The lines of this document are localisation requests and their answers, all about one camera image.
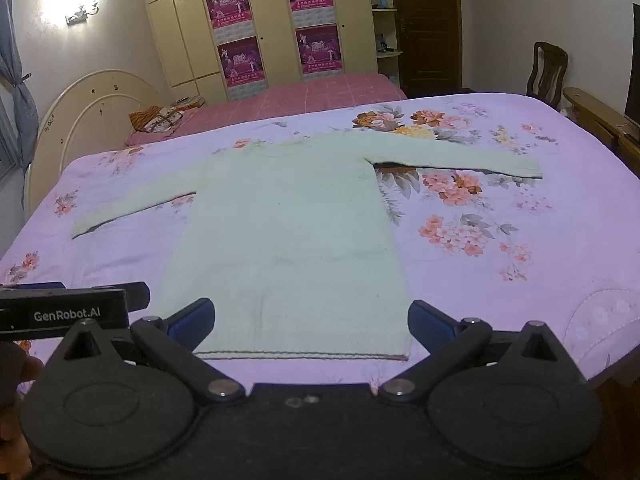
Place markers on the wall lamp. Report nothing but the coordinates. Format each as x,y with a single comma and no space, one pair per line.
82,14

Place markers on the blue-grey curtain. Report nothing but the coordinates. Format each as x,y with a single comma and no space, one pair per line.
17,85

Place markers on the orange patterned pillow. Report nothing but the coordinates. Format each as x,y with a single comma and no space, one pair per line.
155,120

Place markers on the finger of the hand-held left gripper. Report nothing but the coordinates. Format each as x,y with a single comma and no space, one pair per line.
35,286
135,295

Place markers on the floral lilac bed sheet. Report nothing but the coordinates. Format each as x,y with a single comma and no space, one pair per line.
500,270

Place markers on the pale green knit sweater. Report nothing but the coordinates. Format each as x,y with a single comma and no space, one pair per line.
295,240

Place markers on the cream corner shelf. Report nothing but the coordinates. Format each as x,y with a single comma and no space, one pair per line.
386,62

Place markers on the cream arched headboard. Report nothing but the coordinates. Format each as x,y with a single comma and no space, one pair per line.
75,120

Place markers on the striped folded cloth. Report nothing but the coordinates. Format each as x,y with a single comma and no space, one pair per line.
189,102

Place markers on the cream wardrobe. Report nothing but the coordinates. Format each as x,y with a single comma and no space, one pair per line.
185,40

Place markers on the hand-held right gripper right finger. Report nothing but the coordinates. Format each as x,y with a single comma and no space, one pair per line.
429,323

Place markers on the dark shelf object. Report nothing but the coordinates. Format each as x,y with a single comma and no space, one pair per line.
383,44

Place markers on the pink checked bed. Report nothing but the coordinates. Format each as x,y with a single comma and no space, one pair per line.
310,97

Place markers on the dark wooden chair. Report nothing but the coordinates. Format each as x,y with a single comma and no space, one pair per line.
547,72

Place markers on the dark wooden door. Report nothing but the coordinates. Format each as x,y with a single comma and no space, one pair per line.
430,30

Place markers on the person's left hand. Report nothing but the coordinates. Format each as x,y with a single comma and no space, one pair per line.
31,367

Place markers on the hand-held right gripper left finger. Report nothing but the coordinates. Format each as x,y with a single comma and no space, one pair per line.
192,318

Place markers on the black television screen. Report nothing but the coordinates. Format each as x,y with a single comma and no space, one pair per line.
634,70

